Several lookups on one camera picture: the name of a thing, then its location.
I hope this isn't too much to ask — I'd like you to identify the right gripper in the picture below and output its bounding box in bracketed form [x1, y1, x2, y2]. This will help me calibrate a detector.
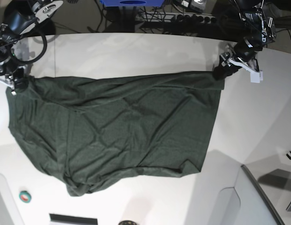
[0, 63, 32, 90]

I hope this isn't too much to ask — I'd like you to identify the green red round button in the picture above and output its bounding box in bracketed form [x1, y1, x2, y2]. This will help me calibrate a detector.
[19, 191, 31, 203]

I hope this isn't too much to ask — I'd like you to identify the grey power strip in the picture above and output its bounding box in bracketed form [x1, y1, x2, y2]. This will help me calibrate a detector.
[136, 11, 217, 24]

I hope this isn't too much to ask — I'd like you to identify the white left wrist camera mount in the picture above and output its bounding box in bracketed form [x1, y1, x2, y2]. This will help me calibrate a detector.
[221, 57, 263, 83]

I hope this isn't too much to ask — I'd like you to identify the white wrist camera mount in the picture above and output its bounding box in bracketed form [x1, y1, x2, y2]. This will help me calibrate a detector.
[0, 75, 16, 96]
[221, 57, 263, 83]

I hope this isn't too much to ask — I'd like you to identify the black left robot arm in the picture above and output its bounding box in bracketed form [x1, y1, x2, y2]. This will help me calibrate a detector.
[213, 0, 276, 83]

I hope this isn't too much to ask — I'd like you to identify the blue plastic bin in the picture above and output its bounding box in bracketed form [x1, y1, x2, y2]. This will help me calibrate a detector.
[100, 0, 164, 7]

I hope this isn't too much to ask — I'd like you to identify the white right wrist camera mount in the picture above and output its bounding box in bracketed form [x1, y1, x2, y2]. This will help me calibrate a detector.
[0, 75, 16, 96]

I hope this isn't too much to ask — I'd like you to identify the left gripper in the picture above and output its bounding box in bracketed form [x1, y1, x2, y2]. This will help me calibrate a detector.
[212, 42, 260, 81]

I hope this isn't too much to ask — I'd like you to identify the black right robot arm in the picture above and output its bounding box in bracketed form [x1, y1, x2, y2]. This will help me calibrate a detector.
[0, 0, 64, 95]

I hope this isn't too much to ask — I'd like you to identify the black white label plate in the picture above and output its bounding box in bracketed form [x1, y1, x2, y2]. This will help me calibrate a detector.
[49, 214, 98, 225]

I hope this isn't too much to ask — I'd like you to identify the black round knob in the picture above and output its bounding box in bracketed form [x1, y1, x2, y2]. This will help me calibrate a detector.
[118, 220, 138, 225]

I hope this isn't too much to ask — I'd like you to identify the dark green t-shirt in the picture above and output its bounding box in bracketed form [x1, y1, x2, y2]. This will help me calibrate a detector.
[6, 71, 225, 196]

